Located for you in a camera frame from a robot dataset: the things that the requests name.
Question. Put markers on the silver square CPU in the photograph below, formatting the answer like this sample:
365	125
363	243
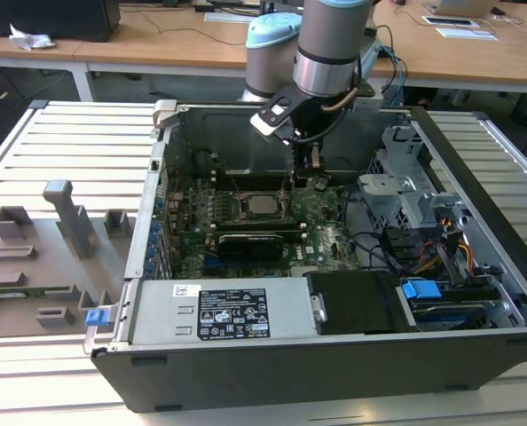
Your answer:
263	204

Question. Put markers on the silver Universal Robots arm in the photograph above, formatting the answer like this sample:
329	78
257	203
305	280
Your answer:
325	44

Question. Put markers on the CPU socket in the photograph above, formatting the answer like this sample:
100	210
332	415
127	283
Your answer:
241	214

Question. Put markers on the pale blue teach pendant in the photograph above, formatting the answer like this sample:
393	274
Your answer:
370	53

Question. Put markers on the silver metal drive cage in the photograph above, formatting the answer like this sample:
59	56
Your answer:
392	195

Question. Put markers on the green motherboard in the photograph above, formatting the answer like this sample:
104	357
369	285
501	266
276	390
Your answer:
325	248

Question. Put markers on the black graphics card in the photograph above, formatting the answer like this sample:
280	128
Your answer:
250	247

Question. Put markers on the wooden desk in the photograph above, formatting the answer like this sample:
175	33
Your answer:
157	46

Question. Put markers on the white framed tablet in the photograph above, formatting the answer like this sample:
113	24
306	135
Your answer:
450	20

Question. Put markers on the black plastic shroud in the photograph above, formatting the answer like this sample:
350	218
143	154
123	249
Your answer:
356	302

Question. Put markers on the silver laptop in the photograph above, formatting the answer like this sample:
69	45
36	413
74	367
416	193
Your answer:
463	5

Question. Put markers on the blue disk carrier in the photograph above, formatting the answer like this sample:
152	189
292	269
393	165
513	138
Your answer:
421	290

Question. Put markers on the black power supply label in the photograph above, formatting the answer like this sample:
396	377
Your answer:
233	315

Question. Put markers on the white barcode sticker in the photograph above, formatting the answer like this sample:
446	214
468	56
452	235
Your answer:
186	290

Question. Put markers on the grey power supply unit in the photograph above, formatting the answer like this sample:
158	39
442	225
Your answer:
157	315

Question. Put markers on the black open PC case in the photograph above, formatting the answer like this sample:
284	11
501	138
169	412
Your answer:
290	377

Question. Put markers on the black box on desk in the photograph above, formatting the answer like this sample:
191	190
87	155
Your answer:
46	18

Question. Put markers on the blue case latch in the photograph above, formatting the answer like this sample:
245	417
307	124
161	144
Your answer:
98	318

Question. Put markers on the crumpled white paper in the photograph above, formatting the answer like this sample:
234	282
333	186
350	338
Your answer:
30	40

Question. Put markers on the grey parts rack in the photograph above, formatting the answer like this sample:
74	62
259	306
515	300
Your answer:
55	262

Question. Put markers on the green RAM stick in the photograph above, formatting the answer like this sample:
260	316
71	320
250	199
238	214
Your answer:
33	291

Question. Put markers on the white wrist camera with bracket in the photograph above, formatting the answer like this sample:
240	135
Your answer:
270	120

